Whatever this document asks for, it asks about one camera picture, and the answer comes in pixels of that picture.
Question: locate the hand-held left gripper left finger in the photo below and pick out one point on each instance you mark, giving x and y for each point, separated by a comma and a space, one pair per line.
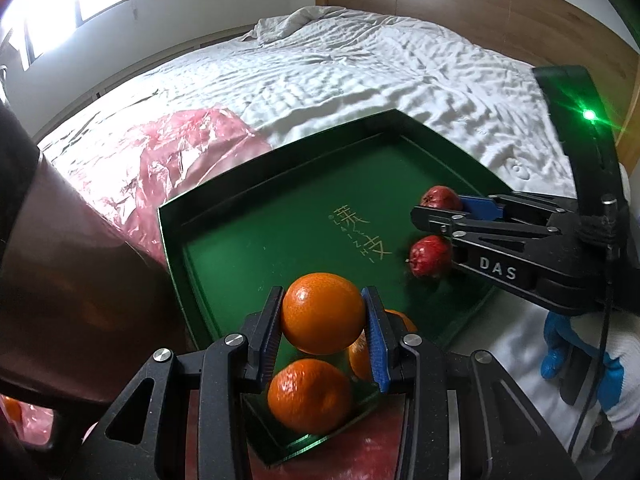
265, 340

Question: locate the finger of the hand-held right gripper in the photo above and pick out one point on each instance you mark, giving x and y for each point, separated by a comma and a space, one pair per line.
450, 225
477, 205

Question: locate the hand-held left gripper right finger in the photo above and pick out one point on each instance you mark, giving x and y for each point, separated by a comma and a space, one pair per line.
376, 345

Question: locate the red apple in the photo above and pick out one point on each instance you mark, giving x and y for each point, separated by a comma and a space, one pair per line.
440, 196
430, 257

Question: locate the green tray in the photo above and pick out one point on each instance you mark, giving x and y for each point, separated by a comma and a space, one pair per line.
280, 230

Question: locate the person's right hand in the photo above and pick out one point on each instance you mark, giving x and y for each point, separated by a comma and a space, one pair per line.
622, 385

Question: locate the white bed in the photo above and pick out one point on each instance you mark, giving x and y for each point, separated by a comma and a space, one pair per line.
375, 75

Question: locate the wooden headboard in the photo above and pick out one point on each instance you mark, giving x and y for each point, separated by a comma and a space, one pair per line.
450, 0

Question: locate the pink plastic sheet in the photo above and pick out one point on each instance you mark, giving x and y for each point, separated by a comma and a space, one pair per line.
175, 150

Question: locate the dark brown juicer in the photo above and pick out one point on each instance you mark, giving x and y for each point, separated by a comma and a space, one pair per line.
65, 270

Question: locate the crumpled white cloth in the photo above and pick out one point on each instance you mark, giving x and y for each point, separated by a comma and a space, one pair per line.
295, 22

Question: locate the window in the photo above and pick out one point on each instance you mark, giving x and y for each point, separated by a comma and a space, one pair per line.
60, 15

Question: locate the bed frame rail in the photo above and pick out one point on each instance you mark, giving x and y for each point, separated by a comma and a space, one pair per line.
150, 57

